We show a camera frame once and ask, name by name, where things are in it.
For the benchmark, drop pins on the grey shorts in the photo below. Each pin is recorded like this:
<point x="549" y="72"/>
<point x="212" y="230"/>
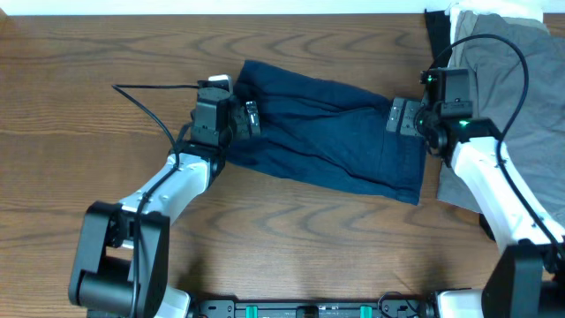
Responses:
<point x="517" y="80"/>

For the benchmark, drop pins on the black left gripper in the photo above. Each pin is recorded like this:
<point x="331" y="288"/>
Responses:
<point x="244" y="130"/>

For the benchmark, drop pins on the beige garment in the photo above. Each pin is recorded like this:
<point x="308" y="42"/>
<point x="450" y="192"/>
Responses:
<point x="465" y="22"/>

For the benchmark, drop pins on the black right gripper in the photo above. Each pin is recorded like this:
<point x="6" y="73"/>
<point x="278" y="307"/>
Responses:
<point x="409" y="108"/>

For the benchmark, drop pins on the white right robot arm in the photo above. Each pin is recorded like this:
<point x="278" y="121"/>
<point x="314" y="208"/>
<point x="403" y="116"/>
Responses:
<point x="528" y="280"/>

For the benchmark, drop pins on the black garment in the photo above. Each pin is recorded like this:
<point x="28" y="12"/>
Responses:
<point x="438" y="28"/>

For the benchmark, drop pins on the white garment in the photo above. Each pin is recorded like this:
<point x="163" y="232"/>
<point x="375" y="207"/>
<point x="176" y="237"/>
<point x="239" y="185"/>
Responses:
<point x="505" y="8"/>

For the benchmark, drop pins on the navy blue shorts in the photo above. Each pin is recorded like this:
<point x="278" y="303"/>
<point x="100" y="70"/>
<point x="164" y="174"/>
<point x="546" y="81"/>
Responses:
<point x="328" y="134"/>

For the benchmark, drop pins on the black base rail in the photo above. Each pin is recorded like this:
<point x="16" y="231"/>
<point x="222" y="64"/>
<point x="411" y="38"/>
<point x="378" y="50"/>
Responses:
<point x="392" y="304"/>

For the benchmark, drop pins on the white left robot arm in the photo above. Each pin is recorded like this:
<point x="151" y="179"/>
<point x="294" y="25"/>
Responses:
<point x="121" y="266"/>

